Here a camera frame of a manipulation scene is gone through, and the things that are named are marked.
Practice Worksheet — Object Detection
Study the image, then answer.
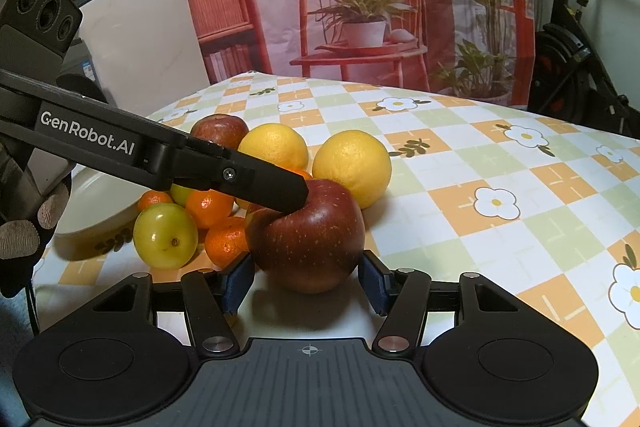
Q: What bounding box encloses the large dark red apple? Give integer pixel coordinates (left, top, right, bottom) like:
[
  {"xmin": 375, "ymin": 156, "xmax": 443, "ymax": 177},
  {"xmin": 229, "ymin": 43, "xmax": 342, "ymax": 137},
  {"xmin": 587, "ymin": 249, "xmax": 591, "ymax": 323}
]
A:
[{"xmin": 245, "ymin": 179, "xmax": 366, "ymax": 294}]

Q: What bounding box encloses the gloved left hand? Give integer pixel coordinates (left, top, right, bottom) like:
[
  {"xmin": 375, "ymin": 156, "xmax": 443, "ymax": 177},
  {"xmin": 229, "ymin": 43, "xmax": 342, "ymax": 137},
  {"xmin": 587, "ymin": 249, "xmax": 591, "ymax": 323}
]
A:
[{"xmin": 1, "ymin": 141, "xmax": 75, "ymax": 298}]

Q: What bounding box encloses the green apple rear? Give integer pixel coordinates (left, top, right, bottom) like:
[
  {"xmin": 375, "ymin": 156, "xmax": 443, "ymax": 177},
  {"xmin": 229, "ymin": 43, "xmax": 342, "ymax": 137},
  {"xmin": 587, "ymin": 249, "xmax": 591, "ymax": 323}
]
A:
[{"xmin": 169, "ymin": 184, "xmax": 193, "ymax": 207}]

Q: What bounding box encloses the green apple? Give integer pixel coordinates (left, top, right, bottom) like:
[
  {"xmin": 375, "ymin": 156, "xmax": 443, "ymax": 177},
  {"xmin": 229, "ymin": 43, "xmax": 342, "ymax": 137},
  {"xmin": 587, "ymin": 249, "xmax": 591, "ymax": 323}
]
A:
[
  {"xmin": 169, "ymin": 184, "xmax": 193, "ymax": 207},
  {"xmin": 134, "ymin": 202, "xmax": 198, "ymax": 270}
]

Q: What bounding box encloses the dark red apple rear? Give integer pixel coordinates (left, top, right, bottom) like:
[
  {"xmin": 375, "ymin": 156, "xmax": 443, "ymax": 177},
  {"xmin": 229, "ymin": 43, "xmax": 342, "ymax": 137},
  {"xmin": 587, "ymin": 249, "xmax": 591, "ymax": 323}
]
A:
[{"xmin": 190, "ymin": 114, "xmax": 250, "ymax": 150}]

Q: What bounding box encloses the small tangerine middle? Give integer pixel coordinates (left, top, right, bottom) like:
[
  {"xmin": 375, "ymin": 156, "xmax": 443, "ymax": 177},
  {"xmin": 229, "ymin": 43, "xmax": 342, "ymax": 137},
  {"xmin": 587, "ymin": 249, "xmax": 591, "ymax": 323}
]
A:
[{"xmin": 184, "ymin": 190, "xmax": 233, "ymax": 230}]

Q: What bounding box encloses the small tangerine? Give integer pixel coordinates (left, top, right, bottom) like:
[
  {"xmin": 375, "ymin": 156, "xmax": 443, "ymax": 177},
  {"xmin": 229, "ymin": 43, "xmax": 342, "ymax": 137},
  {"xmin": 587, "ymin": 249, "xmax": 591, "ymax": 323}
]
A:
[
  {"xmin": 204, "ymin": 217, "xmax": 248, "ymax": 270},
  {"xmin": 184, "ymin": 190, "xmax": 233, "ymax": 230},
  {"xmin": 137, "ymin": 190, "xmax": 172, "ymax": 212}
]

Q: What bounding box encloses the small tangerine left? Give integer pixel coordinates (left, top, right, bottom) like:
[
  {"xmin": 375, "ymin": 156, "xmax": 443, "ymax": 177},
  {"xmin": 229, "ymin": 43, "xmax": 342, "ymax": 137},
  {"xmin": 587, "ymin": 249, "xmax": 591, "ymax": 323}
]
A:
[{"xmin": 137, "ymin": 190, "xmax": 172, "ymax": 212}]

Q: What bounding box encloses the small tangerine front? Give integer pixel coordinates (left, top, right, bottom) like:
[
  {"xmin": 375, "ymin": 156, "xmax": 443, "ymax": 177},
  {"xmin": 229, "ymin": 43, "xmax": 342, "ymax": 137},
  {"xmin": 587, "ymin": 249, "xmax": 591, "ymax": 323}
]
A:
[{"xmin": 204, "ymin": 217, "xmax": 248, "ymax": 270}]

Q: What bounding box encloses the green apple front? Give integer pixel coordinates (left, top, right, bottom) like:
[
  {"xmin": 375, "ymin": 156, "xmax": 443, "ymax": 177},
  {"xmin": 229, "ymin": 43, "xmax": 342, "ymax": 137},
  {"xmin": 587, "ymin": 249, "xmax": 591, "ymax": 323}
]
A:
[{"xmin": 134, "ymin": 202, "xmax": 198, "ymax": 270}]

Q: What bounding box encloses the yellow orange left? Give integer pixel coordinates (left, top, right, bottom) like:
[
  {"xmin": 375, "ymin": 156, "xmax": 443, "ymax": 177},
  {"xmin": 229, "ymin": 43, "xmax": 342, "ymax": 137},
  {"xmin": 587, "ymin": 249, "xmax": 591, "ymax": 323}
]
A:
[{"xmin": 238, "ymin": 124, "xmax": 309, "ymax": 170}]

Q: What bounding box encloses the yellow orange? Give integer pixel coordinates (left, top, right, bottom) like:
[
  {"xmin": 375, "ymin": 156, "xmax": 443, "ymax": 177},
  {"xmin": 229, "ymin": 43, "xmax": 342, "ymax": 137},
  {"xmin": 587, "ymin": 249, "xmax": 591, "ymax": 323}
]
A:
[
  {"xmin": 238, "ymin": 124, "xmax": 309, "ymax": 170},
  {"xmin": 312, "ymin": 130, "xmax": 392, "ymax": 209}
]

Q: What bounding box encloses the cream ceramic bowl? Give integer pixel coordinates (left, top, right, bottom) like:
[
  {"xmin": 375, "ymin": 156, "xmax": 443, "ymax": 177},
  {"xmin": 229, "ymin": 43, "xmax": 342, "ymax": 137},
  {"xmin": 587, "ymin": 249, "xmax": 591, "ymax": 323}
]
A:
[{"xmin": 56, "ymin": 167, "xmax": 146, "ymax": 236}]

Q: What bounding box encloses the yellow orange right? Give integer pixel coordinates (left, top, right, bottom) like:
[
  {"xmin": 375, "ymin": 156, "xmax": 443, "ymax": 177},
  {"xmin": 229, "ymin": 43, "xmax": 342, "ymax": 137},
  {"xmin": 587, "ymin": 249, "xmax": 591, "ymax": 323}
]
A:
[{"xmin": 312, "ymin": 130, "xmax": 392, "ymax": 209}]

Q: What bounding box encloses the checkered floral tablecloth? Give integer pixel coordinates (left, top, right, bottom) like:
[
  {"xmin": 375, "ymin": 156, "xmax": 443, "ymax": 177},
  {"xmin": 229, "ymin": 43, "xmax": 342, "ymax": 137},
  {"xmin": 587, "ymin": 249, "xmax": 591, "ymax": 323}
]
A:
[{"xmin": 35, "ymin": 72, "xmax": 639, "ymax": 426}]

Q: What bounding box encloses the black exercise bike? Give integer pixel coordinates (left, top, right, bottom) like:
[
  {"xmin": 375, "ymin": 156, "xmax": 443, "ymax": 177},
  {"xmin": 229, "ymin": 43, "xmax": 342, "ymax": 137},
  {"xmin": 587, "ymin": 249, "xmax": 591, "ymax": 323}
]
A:
[{"xmin": 527, "ymin": 0, "xmax": 639, "ymax": 139}]

